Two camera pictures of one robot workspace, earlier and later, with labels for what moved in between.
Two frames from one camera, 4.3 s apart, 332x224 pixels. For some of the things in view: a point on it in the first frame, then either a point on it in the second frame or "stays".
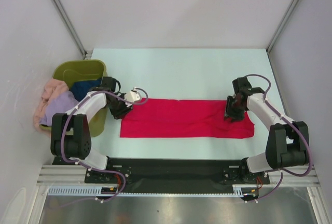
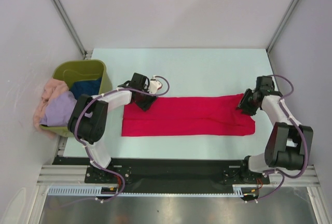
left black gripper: (125, 109) -> (146, 105)
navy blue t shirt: (79, 88) stays
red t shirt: (158, 117) stays
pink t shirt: (54, 87) stays
